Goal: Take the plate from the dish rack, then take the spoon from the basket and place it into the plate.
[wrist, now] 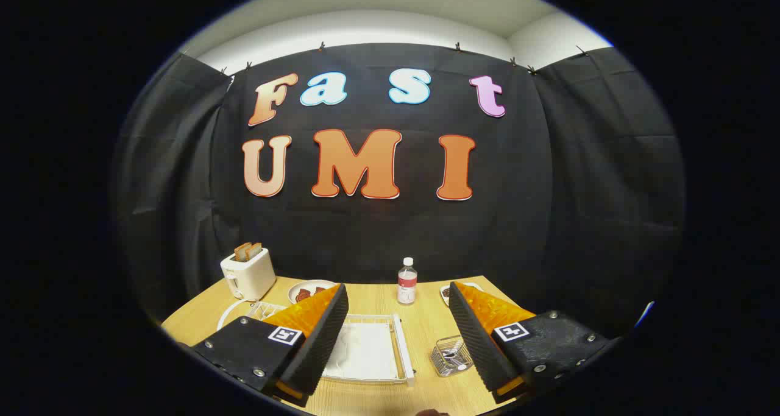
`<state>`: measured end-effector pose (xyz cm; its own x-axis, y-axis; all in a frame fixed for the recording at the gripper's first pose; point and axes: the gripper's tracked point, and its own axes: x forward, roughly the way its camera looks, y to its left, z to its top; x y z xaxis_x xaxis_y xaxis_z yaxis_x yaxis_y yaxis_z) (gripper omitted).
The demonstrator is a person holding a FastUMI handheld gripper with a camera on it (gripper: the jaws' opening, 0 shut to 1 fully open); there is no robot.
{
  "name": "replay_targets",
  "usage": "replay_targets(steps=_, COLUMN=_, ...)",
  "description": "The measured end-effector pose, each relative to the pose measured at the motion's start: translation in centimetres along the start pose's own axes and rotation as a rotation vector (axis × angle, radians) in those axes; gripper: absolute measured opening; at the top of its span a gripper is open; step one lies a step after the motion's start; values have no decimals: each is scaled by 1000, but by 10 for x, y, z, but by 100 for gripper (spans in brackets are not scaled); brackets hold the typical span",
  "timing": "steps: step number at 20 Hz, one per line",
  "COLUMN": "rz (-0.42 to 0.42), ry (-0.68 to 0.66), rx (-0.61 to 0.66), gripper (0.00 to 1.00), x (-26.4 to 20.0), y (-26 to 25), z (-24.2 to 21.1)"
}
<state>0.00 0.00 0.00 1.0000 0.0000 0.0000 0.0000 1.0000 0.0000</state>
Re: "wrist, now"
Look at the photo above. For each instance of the clear plastic water bottle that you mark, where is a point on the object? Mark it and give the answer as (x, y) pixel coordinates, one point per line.
(407, 285)

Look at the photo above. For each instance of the black backdrop cloth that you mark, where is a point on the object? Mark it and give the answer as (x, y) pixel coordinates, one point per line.
(365, 233)

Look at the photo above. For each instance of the white toaster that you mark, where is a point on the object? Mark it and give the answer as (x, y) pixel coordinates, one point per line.
(250, 277)

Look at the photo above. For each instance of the white divided snack dish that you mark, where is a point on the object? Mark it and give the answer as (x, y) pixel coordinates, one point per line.
(445, 293)

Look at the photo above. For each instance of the brown toast slice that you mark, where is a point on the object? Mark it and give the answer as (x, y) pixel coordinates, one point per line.
(242, 253)
(255, 249)

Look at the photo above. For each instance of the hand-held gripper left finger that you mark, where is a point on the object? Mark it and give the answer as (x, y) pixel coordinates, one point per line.
(317, 343)

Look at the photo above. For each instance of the beige round plate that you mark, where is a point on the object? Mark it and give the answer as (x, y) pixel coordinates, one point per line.
(294, 292)

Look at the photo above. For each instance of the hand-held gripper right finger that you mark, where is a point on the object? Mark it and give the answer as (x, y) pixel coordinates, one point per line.
(478, 343)

